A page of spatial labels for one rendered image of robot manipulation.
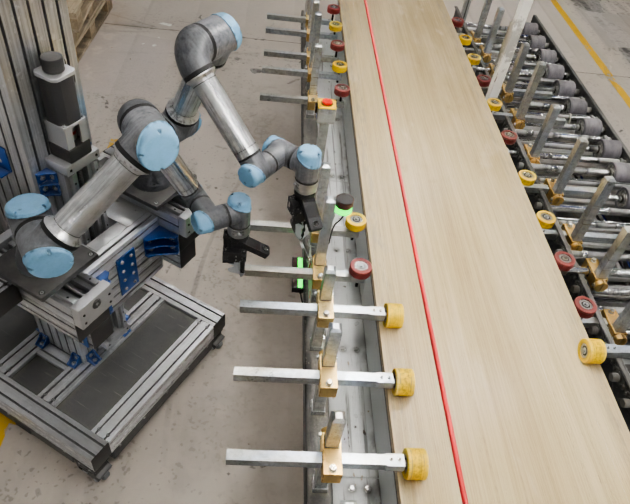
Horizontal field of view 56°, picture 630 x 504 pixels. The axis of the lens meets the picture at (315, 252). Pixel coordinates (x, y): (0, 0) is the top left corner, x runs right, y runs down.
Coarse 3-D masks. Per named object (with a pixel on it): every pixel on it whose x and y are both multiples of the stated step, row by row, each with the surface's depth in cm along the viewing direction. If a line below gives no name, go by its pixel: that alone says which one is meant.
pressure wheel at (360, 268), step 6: (360, 258) 212; (354, 264) 210; (360, 264) 209; (366, 264) 211; (354, 270) 208; (360, 270) 208; (366, 270) 208; (354, 276) 209; (360, 276) 208; (366, 276) 209
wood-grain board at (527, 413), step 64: (384, 0) 387; (384, 64) 322; (448, 64) 331; (384, 128) 276; (448, 128) 283; (384, 192) 242; (448, 192) 247; (512, 192) 252; (384, 256) 215; (448, 256) 219; (512, 256) 223; (448, 320) 197; (512, 320) 200; (576, 320) 204; (448, 384) 179; (512, 384) 181; (576, 384) 184; (448, 448) 164; (512, 448) 166; (576, 448) 168
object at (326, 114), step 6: (318, 102) 225; (318, 108) 223; (324, 108) 223; (330, 108) 223; (318, 114) 225; (324, 114) 225; (330, 114) 225; (318, 120) 227; (324, 120) 227; (330, 120) 227
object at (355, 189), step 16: (336, 16) 404; (336, 32) 397; (352, 128) 293; (352, 144) 289; (352, 160) 286; (352, 176) 282; (352, 192) 279; (352, 208) 276; (368, 256) 227; (368, 288) 223; (368, 304) 221; (368, 320) 219; (368, 336) 217; (368, 352) 215; (368, 368) 213; (384, 400) 184; (384, 416) 183; (384, 432) 181; (384, 448) 180; (384, 480) 177; (384, 496) 176
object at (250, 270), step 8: (248, 264) 210; (248, 272) 209; (256, 272) 209; (264, 272) 209; (272, 272) 209; (280, 272) 209; (288, 272) 210; (296, 272) 210; (304, 272) 210; (312, 272) 211; (336, 272) 212; (344, 272) 213; (336, 280) 213; (344, 280) 213; (352, 280) 213; (360, 280) 213
